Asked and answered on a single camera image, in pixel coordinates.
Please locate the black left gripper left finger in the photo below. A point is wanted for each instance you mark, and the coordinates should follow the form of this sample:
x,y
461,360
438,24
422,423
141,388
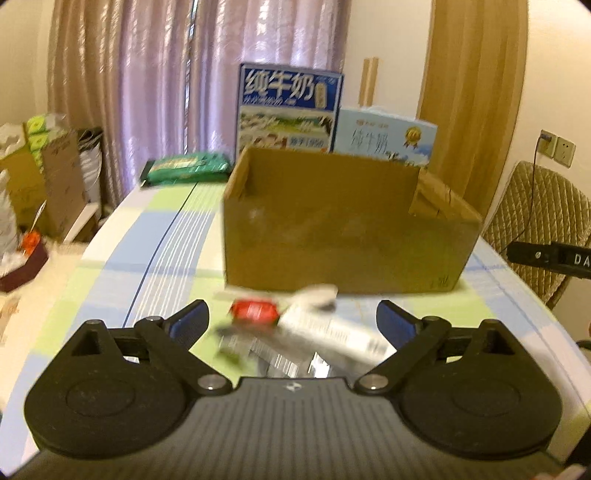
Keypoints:
x,y
115,391

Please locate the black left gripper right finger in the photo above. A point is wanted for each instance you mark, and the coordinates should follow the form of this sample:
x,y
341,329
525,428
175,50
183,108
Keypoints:
x,y
476,393

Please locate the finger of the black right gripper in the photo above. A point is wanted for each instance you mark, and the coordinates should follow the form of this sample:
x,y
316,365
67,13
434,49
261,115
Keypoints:
x,y
535,255

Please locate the silver foil snack bag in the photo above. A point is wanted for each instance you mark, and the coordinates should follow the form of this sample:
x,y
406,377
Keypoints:
x,y
278,355

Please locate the red small snack packet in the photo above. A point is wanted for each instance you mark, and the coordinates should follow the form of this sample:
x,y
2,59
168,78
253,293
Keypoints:
x,y
256,312

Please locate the white long medicine box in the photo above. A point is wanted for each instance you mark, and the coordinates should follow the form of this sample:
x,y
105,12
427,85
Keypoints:
x,y
349,330

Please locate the beige quilted chair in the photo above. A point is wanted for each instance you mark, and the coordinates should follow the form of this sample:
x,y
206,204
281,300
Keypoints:
x,y
539,206

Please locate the dark red tray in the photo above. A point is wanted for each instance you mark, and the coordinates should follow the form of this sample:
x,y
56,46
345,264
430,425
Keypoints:
x,y
24,264

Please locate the light blue milk carton box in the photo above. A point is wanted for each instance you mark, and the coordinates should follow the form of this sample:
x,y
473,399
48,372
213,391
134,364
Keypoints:
x,y
372,133

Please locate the brown cardboard box with goods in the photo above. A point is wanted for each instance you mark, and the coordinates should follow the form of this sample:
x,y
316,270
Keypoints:
x,y
42,160

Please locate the green wet wipes pack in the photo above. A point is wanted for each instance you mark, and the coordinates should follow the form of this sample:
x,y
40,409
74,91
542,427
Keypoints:
x,y
196,167

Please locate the white bucket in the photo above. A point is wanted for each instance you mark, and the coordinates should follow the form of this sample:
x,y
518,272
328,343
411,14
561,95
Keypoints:
x,y
91,159

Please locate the dark blue milk carton box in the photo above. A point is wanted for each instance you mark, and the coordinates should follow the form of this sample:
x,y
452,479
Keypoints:
x,y
287,107

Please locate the purple curtain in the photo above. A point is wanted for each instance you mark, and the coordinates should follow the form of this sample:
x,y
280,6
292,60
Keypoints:
x,y
161,77

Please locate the wall power socket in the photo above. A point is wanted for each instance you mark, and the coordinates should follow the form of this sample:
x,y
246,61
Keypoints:
x,y
557,148

